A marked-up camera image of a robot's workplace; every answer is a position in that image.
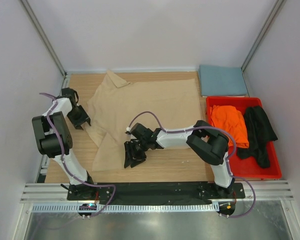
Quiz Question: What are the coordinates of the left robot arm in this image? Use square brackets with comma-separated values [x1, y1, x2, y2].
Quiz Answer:
[32, 87, 96, 200]

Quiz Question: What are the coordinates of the folded blue t shirt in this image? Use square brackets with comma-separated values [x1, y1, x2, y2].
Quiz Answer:
[198, 65, 248, 97]

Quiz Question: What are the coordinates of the red plastic bin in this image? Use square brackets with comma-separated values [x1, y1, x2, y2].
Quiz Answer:
[206, 96, 282, 179]

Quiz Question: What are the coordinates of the orange t shirt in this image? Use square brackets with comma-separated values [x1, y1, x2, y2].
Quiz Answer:
[209, 105, 250, 149]

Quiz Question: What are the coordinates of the slotted cable duct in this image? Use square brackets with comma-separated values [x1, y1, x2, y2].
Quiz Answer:
[31, 202, 219, 214]

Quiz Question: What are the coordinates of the beige t shirt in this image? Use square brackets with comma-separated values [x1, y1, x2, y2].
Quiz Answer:
[86, 71, 202, 172]

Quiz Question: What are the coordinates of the left aluminium frame post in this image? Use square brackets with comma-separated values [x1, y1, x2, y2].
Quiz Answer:
[19, 0, 67, 79]

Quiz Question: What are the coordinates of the right aluminium frame post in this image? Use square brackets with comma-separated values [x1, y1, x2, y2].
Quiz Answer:
[241, 0, 287, 72]

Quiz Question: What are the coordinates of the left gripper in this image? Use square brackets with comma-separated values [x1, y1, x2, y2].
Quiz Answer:
[67, 105, 91, 130]

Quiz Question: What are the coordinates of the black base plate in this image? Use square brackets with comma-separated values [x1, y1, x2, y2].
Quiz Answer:
[65, 181, 246, 201]

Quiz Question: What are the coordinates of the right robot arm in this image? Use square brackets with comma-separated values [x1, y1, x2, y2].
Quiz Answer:
[124, 120, 235, 198]

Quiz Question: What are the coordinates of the black t shirt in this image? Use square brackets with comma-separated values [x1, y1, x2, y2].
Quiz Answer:
[236, 106, 278, 169]

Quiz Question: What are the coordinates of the aluminium front rail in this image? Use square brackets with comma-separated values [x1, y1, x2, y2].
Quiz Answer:
[20, 180, 294, 203]

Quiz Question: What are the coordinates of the aluminium frame post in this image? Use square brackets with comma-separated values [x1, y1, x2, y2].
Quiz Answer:
[19, 0, 67, 79]
[241, 0, 287, 72]

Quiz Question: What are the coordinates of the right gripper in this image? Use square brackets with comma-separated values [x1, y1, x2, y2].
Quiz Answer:
[124, 139, 149, 168]

